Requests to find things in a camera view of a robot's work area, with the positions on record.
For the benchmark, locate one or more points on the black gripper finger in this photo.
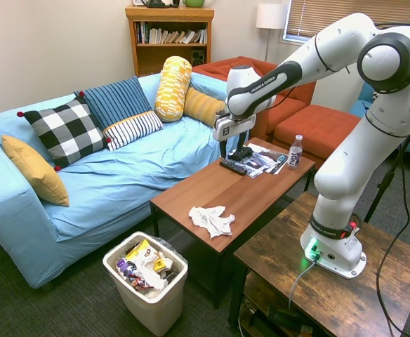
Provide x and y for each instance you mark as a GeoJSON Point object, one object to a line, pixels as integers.
{"type": "Point", "coordinates": [223, 150]}
{"type": "Point", "coordinates": [241, 142]}

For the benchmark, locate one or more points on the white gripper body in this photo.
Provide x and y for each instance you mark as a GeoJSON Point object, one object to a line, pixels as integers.
{"type": "Point", "coordinates": [234, 125]}

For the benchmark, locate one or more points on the white tissue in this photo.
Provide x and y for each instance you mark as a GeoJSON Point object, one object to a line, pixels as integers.
{"type": "Point", "coordinates": [212, 219]}

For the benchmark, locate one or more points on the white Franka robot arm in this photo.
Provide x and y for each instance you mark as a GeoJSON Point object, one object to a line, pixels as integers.
{"type": "Point", "coordinates": [345, 165]}

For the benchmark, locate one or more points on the crumpled white paper trash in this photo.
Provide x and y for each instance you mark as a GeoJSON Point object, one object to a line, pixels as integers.
{"type": "Point", "coordinates": [152, 274]}

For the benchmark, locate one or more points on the beige plastic trash bin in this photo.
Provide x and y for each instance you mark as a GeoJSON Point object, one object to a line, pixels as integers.
{"type": "Point", "coordinates": [156, 312]}

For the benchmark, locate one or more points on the long black remote control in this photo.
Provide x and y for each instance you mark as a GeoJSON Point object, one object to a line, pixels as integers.
{"type": "Point", "coordinates": [233, 167]}

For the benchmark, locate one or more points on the glossy magazine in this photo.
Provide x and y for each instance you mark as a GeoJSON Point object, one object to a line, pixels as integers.
{"type": "Point", "coordinates": [256, 170]}
{"type": "Point", "coordinates": [270, 156]}

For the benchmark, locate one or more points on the mustard striped bolster pillow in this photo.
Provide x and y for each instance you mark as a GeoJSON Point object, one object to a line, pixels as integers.
{"type": "Point", "coordinates": [201, 105]}

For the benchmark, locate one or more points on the wooden coffee table black legs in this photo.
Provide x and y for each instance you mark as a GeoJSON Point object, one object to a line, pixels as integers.
{"type": "Point", "coordinates": [208, 189]}

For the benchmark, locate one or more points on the clear water bottle purple print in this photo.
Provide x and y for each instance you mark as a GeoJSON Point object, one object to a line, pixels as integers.
{"type": "Point", "coordinates": [294, 154]}

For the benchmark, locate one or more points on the orange armchair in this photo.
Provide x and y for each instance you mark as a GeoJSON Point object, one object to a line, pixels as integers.
{"type": "Point", "coordinates": [289, 100]}

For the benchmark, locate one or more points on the orange ottoman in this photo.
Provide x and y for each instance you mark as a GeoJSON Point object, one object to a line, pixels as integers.
{"type": "Point", "coordinates": [314, 130]}

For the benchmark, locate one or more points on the yellow white patterned bolster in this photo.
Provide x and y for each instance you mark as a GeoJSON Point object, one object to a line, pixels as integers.
{"type": "Point", "coordinates": [171, 87]}

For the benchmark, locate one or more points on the small black speaker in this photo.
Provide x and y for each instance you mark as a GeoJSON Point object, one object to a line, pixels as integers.
{"type": "Point", "coordinates": [198, 57]}

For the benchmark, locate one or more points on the white navy striped pillow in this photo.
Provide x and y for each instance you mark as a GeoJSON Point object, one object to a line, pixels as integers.
{"type": "Point", "coordinates": [135, 128]}

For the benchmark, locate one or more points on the light blue sofa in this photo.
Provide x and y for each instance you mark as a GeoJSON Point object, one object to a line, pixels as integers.
{"type": "Point", "coordinates": [120, 175]}

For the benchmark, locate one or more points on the row of books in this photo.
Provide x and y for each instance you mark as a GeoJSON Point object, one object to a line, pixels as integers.
{"type": "Point", "coordinates": [173, 36]}

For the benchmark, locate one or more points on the wooden bookshelf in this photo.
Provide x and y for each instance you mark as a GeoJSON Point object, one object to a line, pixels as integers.
{"type": "Point", "coordinates": [145, 56]}

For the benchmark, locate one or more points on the white floor lamp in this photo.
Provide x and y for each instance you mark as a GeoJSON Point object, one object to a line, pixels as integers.
{"type": "Point", "coordinates": [271, 15]}

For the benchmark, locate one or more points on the blue striped pillow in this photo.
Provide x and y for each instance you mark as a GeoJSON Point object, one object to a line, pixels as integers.
{"type": "Point", "coordinates": [117, 98]}

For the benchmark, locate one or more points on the yellow chip bag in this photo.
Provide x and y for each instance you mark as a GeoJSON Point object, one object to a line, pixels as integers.
{"type": "Point", "coordinates": [140, 247]}

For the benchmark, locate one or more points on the green pot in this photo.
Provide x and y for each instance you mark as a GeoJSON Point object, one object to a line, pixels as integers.
{"type": "Point", "coordinates": [193, 3]}

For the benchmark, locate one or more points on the wooden window blinds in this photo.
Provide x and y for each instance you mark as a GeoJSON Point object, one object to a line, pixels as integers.
{"type": "Point", "coordinates": [314, 14]}

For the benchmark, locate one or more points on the black object on shelf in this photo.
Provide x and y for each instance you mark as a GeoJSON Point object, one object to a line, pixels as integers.
{"type": "Point", "coordinates": [157, 3]}

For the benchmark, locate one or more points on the black tripod stand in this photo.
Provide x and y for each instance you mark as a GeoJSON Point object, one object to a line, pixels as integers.
{"type": "Point", "coordinates": [384, 182]}

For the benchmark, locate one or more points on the empty bottle purple label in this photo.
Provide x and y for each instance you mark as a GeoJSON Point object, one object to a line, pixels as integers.
{"type": "Point", "coordinates": [127, 268]}

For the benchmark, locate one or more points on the Hello Panda snack wrapper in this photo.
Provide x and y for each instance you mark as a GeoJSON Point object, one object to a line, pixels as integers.
{"type": "Point", "coordinates": [140, 282]}

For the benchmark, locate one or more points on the black white checkered pillow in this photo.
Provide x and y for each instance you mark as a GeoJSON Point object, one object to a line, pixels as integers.
{"type": "Point", "coordinates": [64, 130]}

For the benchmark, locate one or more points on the black power strip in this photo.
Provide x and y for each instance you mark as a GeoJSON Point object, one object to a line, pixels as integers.
{"type": "Point", "coordinates": [282, 316]}

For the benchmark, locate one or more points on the rustic wooden side table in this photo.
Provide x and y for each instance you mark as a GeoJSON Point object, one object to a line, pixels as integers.
{"type": "Point", "coordinates": [331, 298]}

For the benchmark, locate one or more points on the plain mustard yellow pillow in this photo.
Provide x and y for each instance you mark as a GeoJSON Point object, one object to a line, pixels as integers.
{"type": "Point", "coordinates": [33, 168]}

